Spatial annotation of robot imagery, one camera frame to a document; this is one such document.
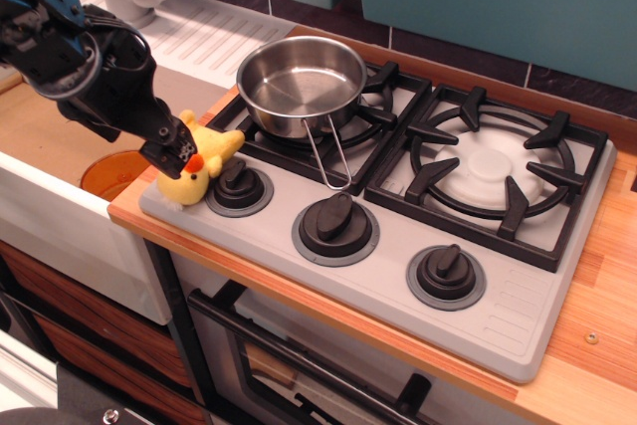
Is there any black right stove knob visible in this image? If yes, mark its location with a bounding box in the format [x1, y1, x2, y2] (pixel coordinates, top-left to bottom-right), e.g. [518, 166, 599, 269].
[406, 244, 487, 312]

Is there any black middle stove knob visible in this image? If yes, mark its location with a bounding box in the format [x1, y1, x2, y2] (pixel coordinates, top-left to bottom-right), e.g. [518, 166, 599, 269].
[292, 192, 380, 268]

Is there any white toy sink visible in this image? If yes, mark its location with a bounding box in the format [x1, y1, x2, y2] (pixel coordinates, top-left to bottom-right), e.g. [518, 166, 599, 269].
[1, 0, 292, 325]

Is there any black right burner grate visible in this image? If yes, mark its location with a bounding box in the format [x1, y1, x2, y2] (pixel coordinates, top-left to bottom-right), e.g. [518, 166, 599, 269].
[364, 85, 616, 273]

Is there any stainless steel pan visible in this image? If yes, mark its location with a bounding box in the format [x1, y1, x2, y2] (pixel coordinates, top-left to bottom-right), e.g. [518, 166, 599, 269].
[236, 36, 367, 191]

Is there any wooden drawer unit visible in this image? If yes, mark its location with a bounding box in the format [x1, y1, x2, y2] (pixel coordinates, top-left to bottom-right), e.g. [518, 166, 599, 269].
[1, 244, 211, 424]

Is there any black burner grate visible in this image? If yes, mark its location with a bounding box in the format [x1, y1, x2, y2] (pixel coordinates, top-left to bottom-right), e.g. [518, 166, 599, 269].
[364, 85, 616, 273]
[207, 62, 433, 195]

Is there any black stove knob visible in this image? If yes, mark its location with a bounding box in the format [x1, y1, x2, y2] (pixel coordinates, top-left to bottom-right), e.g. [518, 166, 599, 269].
[292, 192, 380, 268]
[205, 160, 274, 218]
[406, 244, 487, 312]

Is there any black left stove knob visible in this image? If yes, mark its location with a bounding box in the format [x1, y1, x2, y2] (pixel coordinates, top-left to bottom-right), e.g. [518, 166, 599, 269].
[205, 160, 274, 218]

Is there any black left burner grate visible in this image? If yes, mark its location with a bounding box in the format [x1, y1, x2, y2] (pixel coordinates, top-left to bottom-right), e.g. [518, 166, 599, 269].
[207, 62, 433, 195]

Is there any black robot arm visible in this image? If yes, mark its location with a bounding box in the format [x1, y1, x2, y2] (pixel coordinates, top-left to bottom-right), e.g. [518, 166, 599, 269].
[1, 0, 197, 179]

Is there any grey toy stove top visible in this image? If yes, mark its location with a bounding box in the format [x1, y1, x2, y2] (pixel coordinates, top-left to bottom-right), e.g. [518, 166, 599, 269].
[137, 39, 619, 385]

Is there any yellow stuffed duck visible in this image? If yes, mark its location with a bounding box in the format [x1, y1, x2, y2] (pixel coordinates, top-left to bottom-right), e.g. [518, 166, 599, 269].
[156, 109, 245, 209]

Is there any toy oven door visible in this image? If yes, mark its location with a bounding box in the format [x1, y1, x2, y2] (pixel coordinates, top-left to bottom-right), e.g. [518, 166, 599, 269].
[186, 279, 499, 425]

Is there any orange plastic plate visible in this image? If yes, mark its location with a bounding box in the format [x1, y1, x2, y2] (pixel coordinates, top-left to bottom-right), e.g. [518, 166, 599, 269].
[80, 150, 150, 201]

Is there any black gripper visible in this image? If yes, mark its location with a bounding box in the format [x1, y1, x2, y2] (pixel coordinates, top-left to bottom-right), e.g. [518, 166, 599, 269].
[56, 4, 197, 179]

